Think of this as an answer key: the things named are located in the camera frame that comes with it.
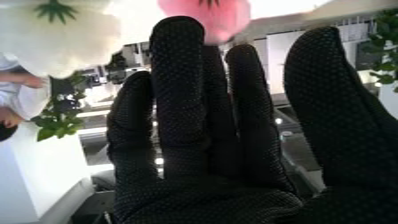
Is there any person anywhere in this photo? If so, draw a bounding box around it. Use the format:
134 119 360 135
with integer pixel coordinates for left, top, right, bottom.
0 52 53 142

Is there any pink flower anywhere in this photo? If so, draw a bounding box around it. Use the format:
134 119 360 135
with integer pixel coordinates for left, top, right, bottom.
156 0 253 46

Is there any green sprig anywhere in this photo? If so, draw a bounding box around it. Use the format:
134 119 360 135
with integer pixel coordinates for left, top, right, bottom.
29 71 90 143
356 8 398 94

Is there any white flower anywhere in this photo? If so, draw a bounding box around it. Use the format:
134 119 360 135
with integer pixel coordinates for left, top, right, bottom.
0 0 125 80

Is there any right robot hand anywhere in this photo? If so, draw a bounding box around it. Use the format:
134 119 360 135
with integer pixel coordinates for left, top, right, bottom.
104 15 398 224

